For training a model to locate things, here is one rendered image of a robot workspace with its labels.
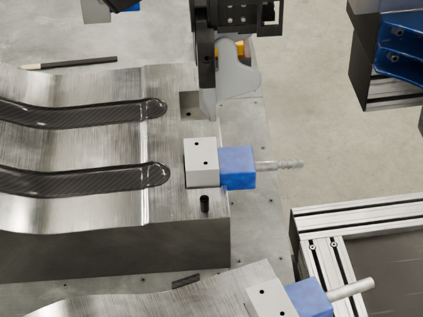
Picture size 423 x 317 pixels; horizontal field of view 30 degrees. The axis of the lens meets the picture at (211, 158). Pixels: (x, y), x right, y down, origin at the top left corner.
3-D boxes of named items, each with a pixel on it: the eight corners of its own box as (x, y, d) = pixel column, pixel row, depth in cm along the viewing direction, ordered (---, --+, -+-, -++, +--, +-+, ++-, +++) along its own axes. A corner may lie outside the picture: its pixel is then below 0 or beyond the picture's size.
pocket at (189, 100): (216, 111, 99) (216, 89, 97) (219, 141, 96) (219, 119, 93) (180, 114, 99) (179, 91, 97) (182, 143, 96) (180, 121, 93)
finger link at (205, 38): (216, 94, 71) (213, 0, 67) (199, 95, 71) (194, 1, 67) (213, 73, 75) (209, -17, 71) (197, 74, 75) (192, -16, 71)
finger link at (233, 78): (264, 131, 75) (263, 39, 70) (201, 135, 75) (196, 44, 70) (260, 116, 78) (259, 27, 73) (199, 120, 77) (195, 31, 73)
